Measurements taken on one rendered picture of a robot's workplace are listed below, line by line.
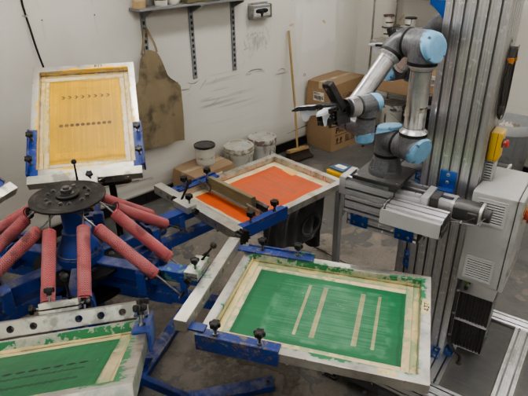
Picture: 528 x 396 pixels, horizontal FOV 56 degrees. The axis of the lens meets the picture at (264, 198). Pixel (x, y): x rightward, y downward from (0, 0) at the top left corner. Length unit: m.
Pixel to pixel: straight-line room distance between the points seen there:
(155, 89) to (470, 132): 2.97
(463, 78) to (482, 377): 1.52
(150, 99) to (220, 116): 0.87
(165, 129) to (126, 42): 0.83
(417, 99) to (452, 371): 1.48
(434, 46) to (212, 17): 3.14
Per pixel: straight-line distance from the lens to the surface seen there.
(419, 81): 2.10
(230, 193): 2.65
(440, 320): 2.82
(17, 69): 4.12
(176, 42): 4.69
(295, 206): 2.60
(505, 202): 2.35
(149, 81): 4.54
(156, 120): 4.65
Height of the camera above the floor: 2.21
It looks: 27 degrees down
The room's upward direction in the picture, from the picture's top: 1 degrees counter-clockwise
